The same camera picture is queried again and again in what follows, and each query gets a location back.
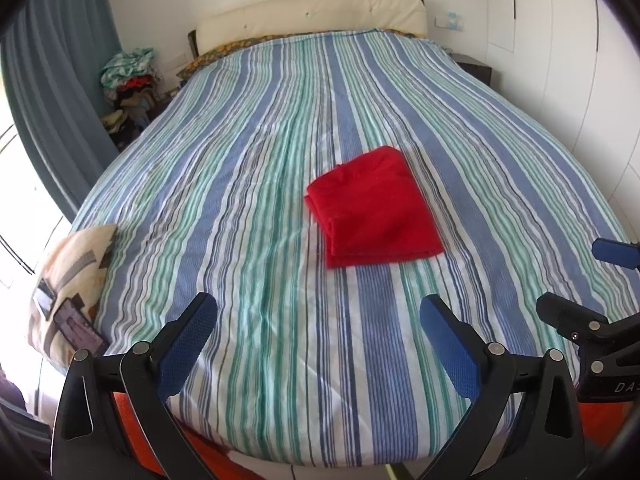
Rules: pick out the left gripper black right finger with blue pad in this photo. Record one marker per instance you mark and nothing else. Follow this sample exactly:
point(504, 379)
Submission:
point(545, 440)

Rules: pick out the white wardrobe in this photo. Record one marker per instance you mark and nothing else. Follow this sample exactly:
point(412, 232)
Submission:
point(570, 65)

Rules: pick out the teal curtain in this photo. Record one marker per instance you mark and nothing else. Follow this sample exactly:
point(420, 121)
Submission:
point(51, 59)

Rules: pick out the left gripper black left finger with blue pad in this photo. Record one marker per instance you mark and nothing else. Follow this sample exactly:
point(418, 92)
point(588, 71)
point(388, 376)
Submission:
point(89, 441)

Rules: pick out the pile of clothes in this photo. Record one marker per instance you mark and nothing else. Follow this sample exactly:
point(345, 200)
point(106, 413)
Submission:
point(129, 81)

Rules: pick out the cream padded headboard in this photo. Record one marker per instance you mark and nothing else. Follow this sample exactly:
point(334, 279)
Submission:
point(296, 17)

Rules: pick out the cream patterned pillow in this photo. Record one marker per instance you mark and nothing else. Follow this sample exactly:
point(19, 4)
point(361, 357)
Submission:
point(75, 269)

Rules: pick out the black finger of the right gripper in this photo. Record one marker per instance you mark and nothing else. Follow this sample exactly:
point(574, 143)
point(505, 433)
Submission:
point(575, 322)

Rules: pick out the red knit sweater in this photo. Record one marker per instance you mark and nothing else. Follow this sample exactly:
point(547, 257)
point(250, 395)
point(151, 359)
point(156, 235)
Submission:
point(371, 211)

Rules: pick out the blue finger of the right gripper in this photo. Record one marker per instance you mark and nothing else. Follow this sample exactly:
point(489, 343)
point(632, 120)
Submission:
point(626, 255)

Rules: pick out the dark bedside table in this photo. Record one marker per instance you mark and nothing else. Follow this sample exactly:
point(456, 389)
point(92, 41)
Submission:
point(479, 70)

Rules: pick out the black smartphone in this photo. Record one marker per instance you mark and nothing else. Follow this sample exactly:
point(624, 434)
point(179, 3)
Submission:
point(77, 329)

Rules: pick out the striped blue green bedsheet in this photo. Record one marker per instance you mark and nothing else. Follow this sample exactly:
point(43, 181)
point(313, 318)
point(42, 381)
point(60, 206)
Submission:
point(331, 368)

